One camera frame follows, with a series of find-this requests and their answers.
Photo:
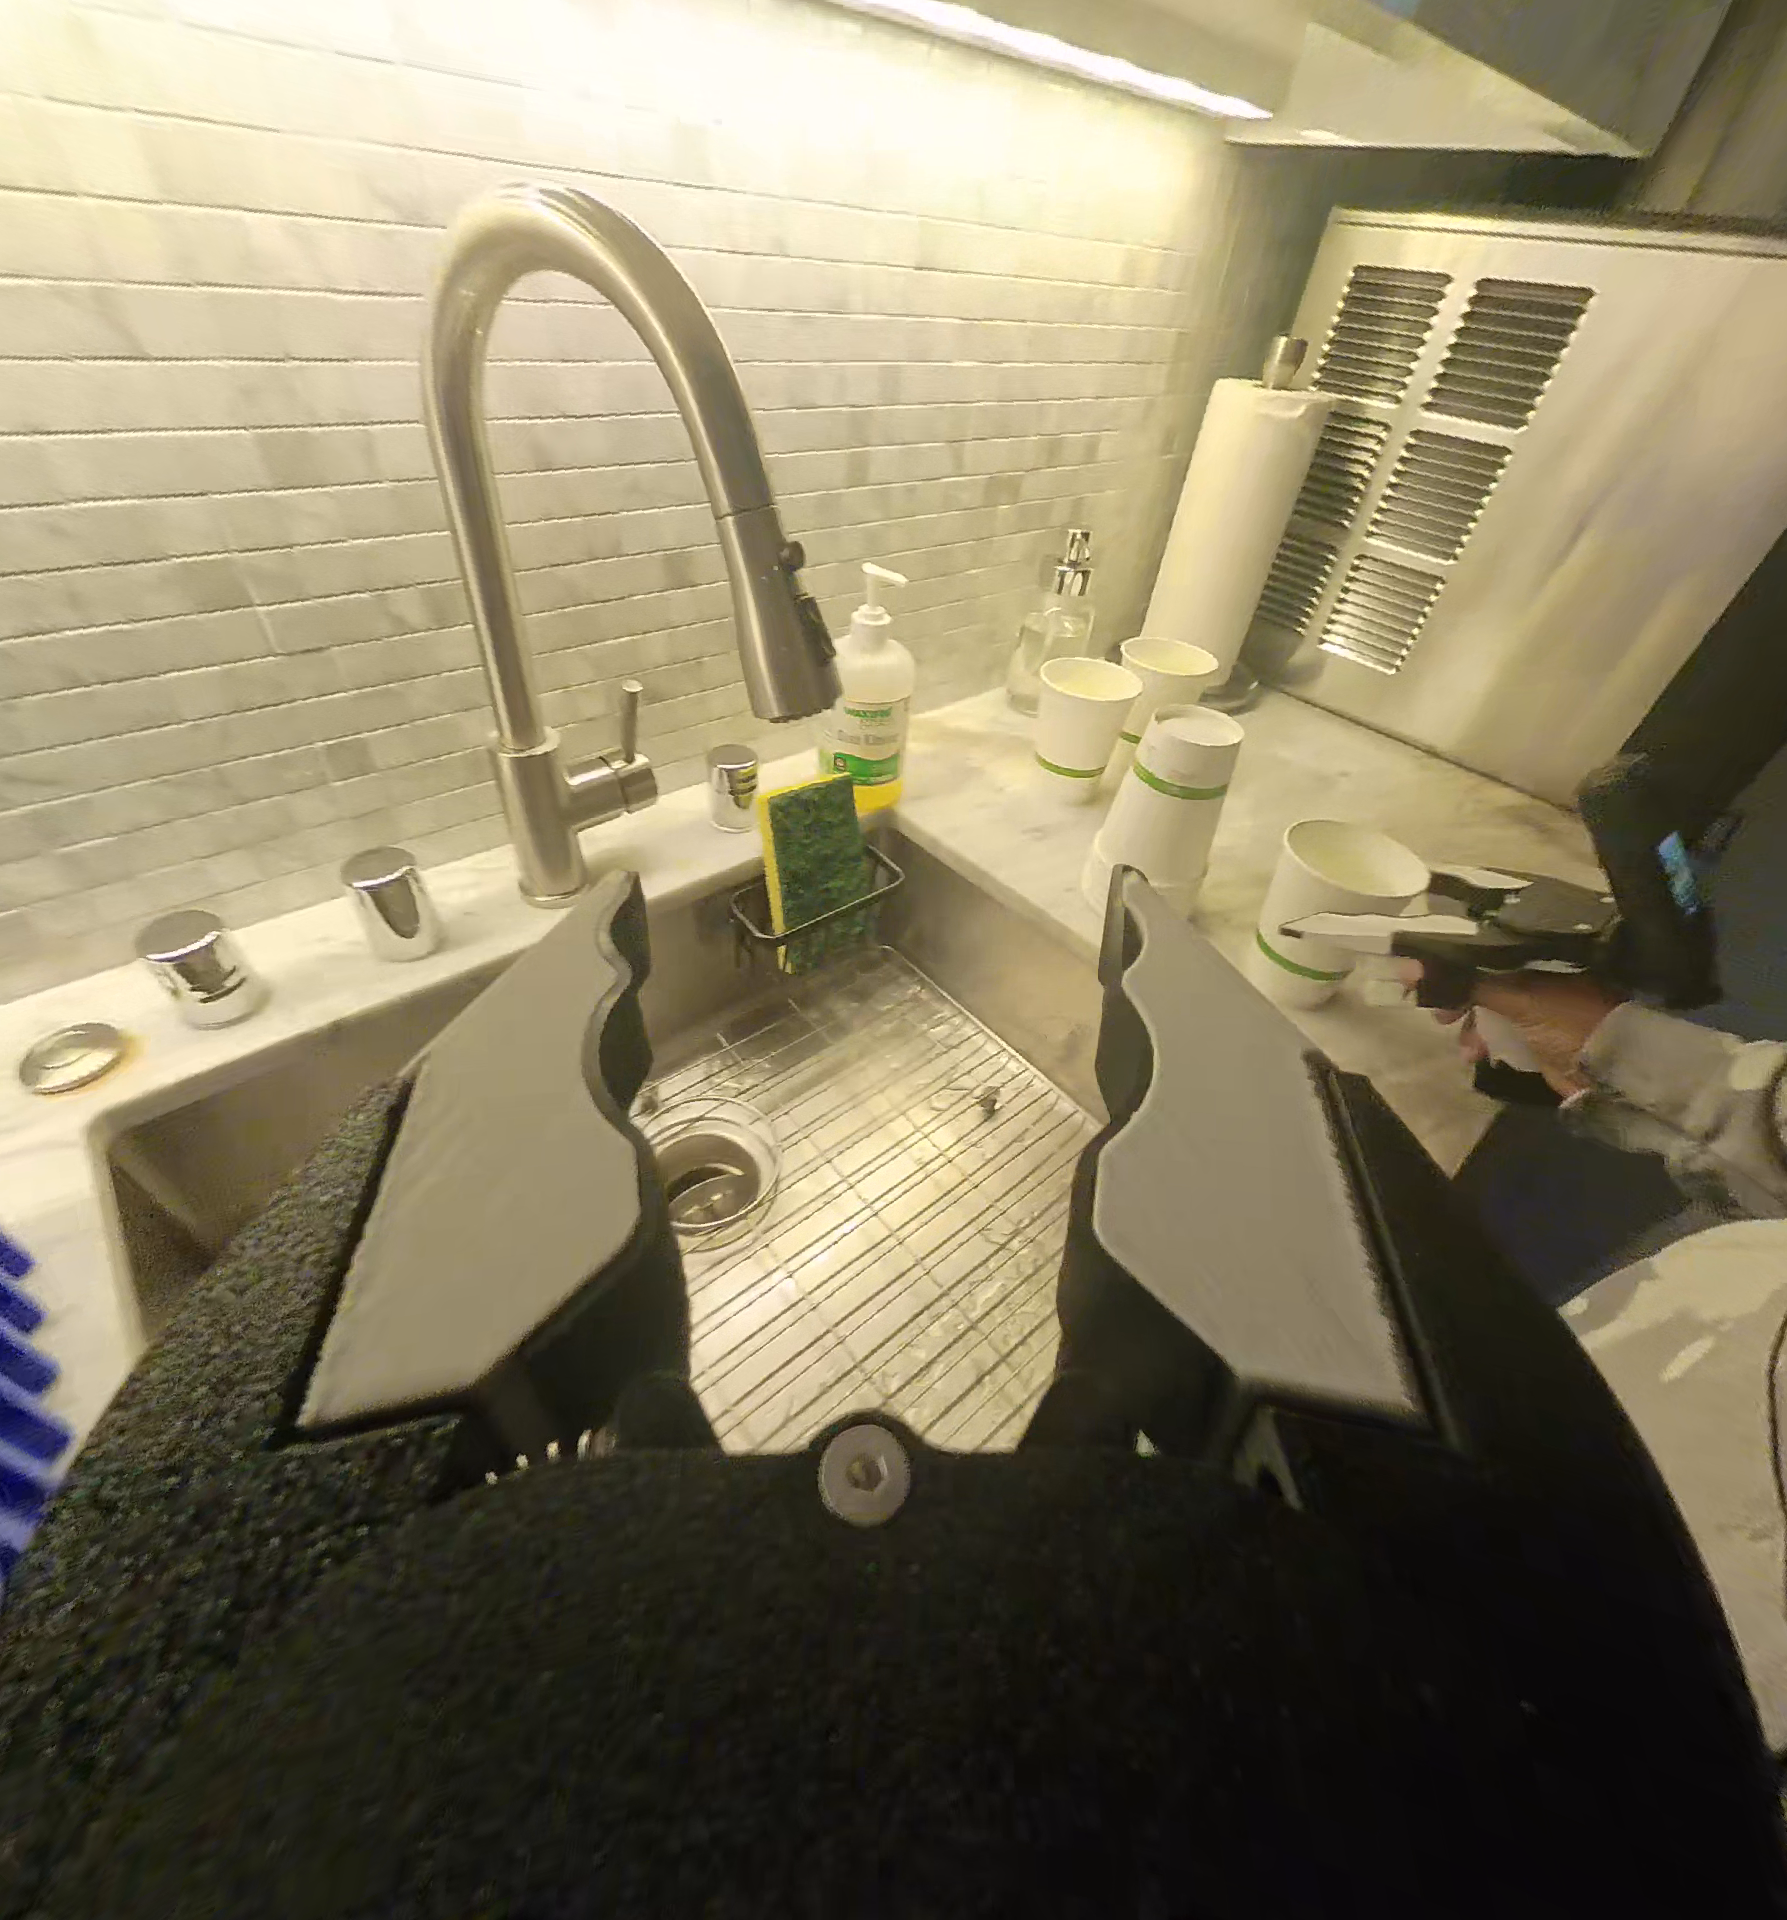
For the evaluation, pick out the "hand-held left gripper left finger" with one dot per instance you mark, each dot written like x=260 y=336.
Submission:
x=488 y=1201

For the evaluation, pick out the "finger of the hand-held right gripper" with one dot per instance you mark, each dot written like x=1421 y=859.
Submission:
x=1471 y=888
x=1343 y=931

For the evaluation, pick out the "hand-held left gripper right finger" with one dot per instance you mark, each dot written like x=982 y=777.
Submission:
x=1253 y=1201

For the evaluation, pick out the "white paper cup green band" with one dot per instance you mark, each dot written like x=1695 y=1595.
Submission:
x=1086 y=734
x=1169 y=675
x=1327 y=884

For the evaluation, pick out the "person's right forearm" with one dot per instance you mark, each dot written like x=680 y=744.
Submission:
x=1703 y=1095

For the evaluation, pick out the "white marble desk countertop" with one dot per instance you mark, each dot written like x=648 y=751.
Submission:
x=984 y=795

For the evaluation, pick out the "person's right hand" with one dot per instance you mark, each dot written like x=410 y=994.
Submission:
x=1523 y=1029

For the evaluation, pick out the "stack of inverted paper cups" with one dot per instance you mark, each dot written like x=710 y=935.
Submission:
x=1163 y=810

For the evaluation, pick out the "metal sink drain strainer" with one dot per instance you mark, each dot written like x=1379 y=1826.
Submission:
x=714 y=1171

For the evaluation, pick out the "steel appliance with vents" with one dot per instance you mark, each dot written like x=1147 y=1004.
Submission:
x=1523 y=631

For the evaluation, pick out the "dark tall cabinet panel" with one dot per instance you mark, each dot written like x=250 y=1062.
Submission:
x=1777 y=524

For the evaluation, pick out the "glass soap dispenser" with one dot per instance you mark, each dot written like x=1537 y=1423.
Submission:
x=1056 y=631

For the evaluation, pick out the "white paper towel roll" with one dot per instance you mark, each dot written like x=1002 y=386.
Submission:
x=1237 y=524

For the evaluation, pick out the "flat round chrome button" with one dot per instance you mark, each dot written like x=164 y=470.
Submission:
x=72 y=1058

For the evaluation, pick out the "yellow and green sponge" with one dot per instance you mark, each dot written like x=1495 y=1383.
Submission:
x=810 y=854

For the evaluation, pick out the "small chrome cap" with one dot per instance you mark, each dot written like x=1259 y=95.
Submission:
x=732 y=789

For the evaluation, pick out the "person's grey patterned sweatshirt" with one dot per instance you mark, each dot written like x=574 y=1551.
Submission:
x=1703 y=1424

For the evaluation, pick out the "yellow dish soap bottle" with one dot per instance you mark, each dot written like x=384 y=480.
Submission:
x=866 y=690

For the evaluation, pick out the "brushed steel gooseneck faucet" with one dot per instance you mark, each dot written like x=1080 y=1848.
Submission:
x=458 y=450

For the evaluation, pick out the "under-cabinet light strip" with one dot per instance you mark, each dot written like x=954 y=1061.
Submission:
x=1103 y=69

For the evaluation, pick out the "upper wall cabinet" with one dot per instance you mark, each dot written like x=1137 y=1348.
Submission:
x=1433 y=74

